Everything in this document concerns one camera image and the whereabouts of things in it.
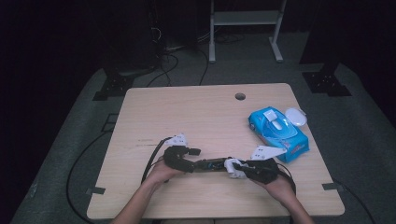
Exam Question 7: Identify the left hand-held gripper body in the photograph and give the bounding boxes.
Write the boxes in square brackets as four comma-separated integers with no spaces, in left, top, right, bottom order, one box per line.
[163,133,195,174]

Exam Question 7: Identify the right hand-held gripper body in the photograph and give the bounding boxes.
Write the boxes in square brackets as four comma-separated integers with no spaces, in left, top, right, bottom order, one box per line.
[245,145,288,185]

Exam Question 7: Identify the white wet wipe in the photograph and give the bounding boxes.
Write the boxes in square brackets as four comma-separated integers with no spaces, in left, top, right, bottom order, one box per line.
[223,158,249,180]

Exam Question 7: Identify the blue wet wipes packet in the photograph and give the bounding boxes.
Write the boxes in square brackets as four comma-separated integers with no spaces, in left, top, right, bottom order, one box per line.
[247,105,310,164]

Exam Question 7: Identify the person's left hand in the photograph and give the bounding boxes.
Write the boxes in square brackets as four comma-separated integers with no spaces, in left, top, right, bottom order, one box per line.
[145,158,185,189]

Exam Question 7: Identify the person's right hand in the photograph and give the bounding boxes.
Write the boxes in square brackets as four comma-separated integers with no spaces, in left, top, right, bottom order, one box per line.
[257,173,296,203]

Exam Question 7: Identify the white oval lid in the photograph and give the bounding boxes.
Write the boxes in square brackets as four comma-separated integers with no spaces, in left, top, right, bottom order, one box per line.
[284,106,308,127]

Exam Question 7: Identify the dark tape strip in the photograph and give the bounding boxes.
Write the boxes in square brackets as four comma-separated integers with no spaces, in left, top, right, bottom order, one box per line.
[85,186,106,196]
[321,182,346,191]

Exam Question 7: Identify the dark tape square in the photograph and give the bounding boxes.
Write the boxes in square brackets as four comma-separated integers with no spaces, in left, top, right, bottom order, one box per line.
[100,113,120,133]

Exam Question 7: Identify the black stand base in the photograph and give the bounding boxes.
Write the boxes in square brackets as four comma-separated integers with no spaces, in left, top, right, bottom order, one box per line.
[92,72,135,102]
[302,70,353,98]

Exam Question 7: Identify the dark equipment rack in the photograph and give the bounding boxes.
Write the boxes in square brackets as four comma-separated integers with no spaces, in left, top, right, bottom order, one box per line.
[102,0,163,73]

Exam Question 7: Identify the white metal stand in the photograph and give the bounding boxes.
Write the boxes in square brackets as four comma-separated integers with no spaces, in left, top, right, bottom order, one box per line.
[208,0,288,64]

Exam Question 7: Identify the left hand-held gripper cable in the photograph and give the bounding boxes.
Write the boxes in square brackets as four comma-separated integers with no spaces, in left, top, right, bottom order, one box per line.
[140,135,174,185]

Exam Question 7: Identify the hand-held gripper cable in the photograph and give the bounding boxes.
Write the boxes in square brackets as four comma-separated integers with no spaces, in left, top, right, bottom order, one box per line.
[275,162,297,194]
[140,135,174,185]

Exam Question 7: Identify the right hand-held gripper cable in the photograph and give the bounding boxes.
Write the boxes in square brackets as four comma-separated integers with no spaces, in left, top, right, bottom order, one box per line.
[275,162,297,194]

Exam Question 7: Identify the black looped floor cable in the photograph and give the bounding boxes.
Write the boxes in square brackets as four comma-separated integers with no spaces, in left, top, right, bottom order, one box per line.
[145,51,180,89]

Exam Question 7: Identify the thin black floor cable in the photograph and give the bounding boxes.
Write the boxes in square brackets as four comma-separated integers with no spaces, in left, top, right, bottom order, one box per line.
[332,177,378,224]

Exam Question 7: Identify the long black floor cable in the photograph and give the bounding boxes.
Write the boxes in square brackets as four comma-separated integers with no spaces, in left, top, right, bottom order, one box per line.
[65,130,110,224]

